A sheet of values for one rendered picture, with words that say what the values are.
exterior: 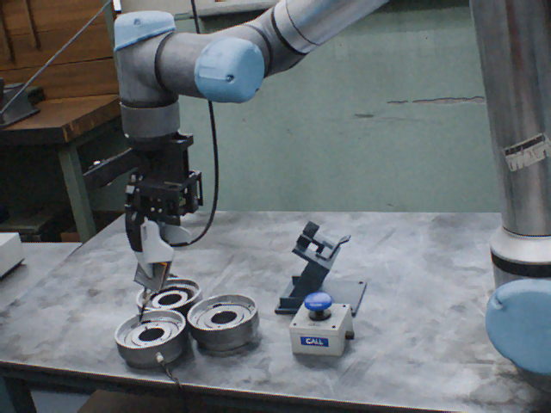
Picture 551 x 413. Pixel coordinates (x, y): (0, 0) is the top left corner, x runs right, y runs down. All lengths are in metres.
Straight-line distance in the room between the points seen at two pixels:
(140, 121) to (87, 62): 1.98
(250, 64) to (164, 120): 0.15
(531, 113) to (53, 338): 0.82
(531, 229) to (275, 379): 0.43
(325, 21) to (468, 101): 1.68
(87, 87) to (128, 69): 2.01
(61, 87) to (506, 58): 2.47
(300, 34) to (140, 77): 0.20
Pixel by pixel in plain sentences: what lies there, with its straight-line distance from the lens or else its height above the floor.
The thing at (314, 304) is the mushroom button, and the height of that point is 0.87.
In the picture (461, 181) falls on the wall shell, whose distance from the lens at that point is 2.59.
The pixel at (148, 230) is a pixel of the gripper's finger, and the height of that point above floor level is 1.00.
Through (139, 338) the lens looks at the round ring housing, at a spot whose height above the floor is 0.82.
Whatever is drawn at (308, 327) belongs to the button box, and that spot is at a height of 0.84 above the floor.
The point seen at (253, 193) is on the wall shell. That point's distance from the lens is 2.82.
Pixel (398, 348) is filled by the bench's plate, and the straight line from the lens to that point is 0.98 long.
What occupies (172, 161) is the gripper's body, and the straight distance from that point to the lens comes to 0.91.
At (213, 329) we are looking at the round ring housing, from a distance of 1.00.
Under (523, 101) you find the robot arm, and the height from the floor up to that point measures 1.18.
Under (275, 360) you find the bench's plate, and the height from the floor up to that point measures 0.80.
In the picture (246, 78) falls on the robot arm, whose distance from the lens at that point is 0.81.
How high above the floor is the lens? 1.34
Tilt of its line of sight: 21 degrees down
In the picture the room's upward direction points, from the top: 8 degrees counter-clockwise
